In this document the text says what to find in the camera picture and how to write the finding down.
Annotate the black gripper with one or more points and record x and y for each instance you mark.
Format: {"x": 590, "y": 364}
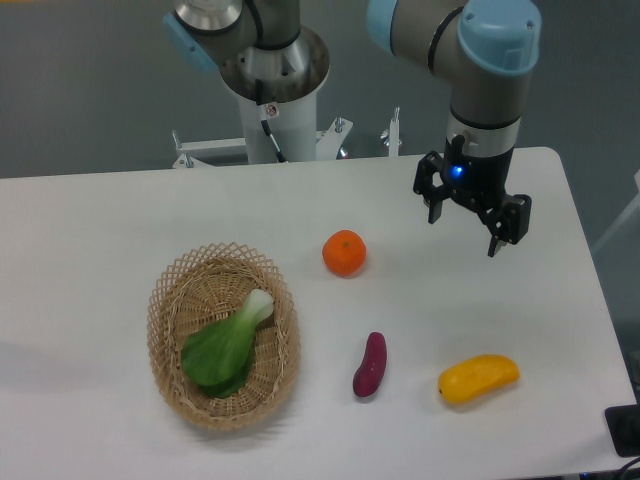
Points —
{"x": 475, "y": 182}

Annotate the green bok choy vegetable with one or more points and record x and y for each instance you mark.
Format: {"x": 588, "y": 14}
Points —
{"x": 218, "y": 357}

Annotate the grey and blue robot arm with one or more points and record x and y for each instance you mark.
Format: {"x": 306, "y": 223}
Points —
{"x": 485, "y": 50}

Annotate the woven wicker basket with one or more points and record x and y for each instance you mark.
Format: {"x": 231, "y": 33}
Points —
{"x": 206, "y": 285}

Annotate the orange mandarin fruit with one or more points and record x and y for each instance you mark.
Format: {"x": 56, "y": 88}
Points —
{"x": 344, "y": 253}

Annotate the yellow mango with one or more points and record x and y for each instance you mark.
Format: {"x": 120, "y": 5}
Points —
{"x": 476, "y": 377}

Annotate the purple sweet potato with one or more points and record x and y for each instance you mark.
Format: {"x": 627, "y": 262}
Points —
{"x": 370, "y": 373}

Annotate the black device at edge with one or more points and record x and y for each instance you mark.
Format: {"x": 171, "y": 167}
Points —
{"x": 623, "y": 426}

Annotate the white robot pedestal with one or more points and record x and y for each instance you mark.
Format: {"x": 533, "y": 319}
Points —
{"x": 291, "y": 124}

